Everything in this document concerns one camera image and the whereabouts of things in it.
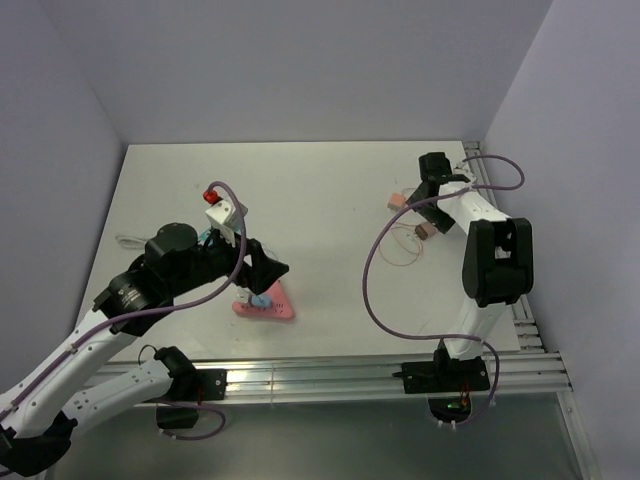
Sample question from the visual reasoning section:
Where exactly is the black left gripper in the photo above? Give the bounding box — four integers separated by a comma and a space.
167, 222, 288, 297

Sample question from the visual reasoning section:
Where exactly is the blue charger plug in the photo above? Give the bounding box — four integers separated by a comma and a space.
250, 294, 272, 309

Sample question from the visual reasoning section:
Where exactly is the white charger plug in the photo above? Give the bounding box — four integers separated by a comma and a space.
235, 287, 252, 305

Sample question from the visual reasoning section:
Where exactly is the pink triangular power strip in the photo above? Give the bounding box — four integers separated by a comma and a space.
232, 281, 295, 321

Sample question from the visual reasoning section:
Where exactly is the brown charger plug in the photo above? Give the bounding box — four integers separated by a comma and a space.
414, 222, 438, 241

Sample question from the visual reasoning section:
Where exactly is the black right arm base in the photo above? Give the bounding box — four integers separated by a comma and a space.
392, 348, 490, 422

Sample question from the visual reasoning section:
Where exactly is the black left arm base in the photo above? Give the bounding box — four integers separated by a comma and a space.
153, 369, 227, 441

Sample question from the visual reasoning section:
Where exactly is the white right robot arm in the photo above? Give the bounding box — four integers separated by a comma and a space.
408, 152, 534, 390

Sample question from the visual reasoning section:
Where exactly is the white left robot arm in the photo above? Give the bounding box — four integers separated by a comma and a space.
1, 223, 289, 477

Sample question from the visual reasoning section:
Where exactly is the orange charger plug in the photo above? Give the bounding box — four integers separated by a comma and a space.
387, 193, 406, 212

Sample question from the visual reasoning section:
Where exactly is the teal power strip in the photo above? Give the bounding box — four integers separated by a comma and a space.
198, 229, 211, 245

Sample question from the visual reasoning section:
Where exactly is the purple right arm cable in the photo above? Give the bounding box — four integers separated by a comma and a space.
360, 154, 526, 426

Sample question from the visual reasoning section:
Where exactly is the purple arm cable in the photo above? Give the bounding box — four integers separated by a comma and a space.
360, 154, 526, 426
0, 180, 249, 424

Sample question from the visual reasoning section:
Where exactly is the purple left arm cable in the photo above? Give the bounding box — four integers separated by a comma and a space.
0, 180, 249, 424

